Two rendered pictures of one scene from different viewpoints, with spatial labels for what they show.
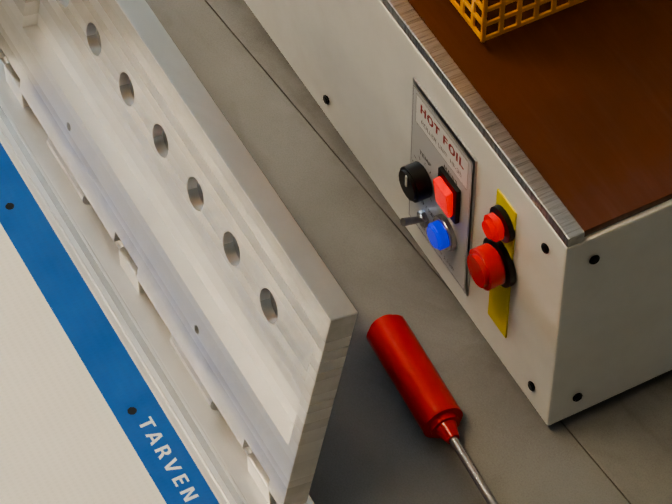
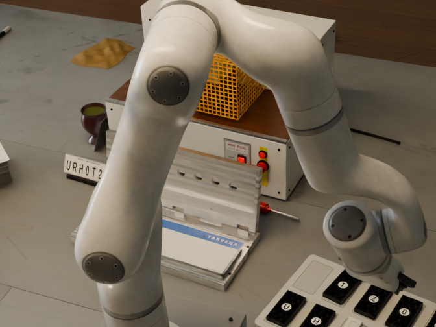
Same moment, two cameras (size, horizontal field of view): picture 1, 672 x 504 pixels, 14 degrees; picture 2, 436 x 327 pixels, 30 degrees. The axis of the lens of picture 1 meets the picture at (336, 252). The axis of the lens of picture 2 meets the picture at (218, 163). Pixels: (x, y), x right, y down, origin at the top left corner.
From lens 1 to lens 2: 1.02 m
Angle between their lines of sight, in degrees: 28
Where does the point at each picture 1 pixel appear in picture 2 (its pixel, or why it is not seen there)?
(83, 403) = (192, 240)
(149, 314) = (189, 220)
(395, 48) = (215, 135)
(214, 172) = (204, 166)
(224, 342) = (222, 204)
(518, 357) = (272, 188)
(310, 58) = not seen: hidden behind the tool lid
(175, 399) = (211, 230)
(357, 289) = not seen: hidden behind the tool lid
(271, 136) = not seen: hidden behind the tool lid
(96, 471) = (207, 249)
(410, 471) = (266, 221)
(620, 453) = (302, 198)
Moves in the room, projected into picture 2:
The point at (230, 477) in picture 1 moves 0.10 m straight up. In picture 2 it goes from (236, 235) to (235, 205)
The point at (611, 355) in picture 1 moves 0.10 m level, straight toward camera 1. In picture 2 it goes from (292, 176) to (311, 197)
